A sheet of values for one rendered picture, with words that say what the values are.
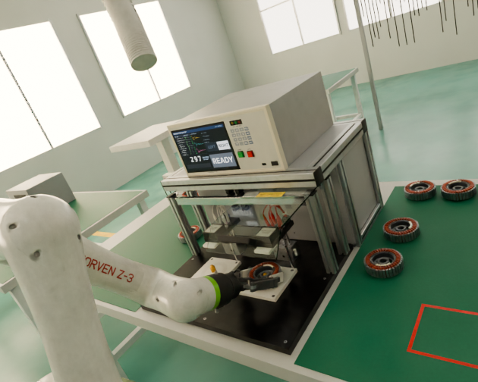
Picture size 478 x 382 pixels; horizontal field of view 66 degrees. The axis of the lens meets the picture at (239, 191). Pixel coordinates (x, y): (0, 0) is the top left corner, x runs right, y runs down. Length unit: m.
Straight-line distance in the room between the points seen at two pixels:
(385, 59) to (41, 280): 7.22
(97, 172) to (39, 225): 5.60
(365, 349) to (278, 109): 0.69
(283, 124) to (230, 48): 7.81
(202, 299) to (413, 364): 0.50
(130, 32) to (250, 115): 1.42
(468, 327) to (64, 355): 0.86
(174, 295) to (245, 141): 0.51
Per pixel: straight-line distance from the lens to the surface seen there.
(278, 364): 1.05
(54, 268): 0.67
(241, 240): 0.95
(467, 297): 1.13
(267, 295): 1.20
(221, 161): 1.26
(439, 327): 1.06
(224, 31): 8.92
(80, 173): 6.11
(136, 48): 2.34
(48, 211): 0.67
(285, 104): 1.17
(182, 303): 0.94
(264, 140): 1.12
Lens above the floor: 1.51
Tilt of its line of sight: 21 degrees down
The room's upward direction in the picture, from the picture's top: 20 degrees counter-clockwise
